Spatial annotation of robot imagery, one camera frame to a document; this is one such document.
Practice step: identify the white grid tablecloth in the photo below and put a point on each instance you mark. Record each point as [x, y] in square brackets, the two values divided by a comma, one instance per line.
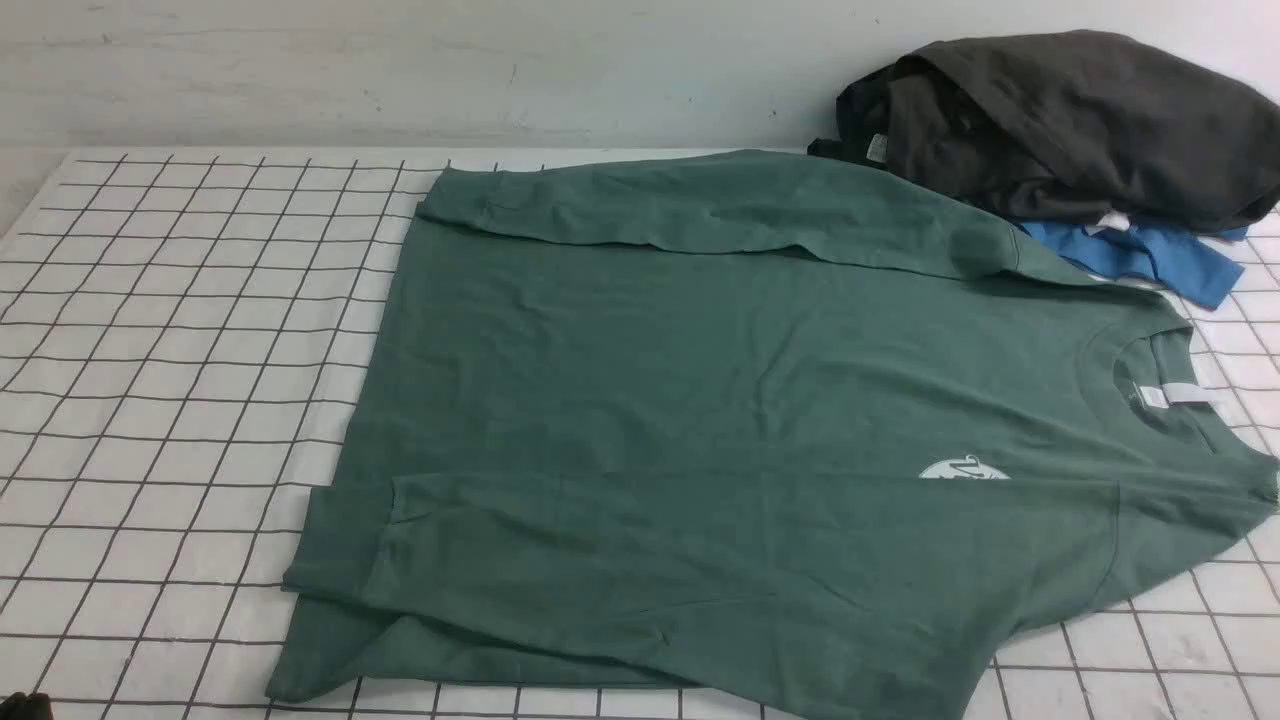
[184, 332]

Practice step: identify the dark grey garment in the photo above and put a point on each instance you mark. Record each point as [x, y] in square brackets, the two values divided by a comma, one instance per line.
[1068, 126]

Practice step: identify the blue garment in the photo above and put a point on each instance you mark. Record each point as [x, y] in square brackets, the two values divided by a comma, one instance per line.
[1165, 255]

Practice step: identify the green long sleeve shirt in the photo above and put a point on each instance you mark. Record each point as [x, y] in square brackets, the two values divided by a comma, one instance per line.
[796, 430]

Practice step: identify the dark green garment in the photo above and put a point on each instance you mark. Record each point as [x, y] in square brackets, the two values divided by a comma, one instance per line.
[862, 123]

